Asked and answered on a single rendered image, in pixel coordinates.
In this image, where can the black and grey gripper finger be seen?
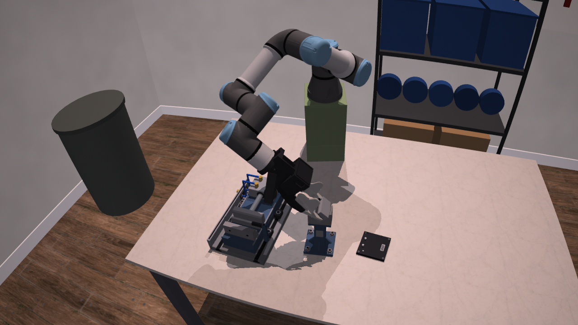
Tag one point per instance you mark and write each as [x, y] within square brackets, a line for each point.
[313, 190]
[303, 204]

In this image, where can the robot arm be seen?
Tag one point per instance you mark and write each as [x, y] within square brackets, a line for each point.
[328, 65]

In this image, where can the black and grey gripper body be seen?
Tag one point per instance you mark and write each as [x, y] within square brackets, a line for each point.
[292, 177]

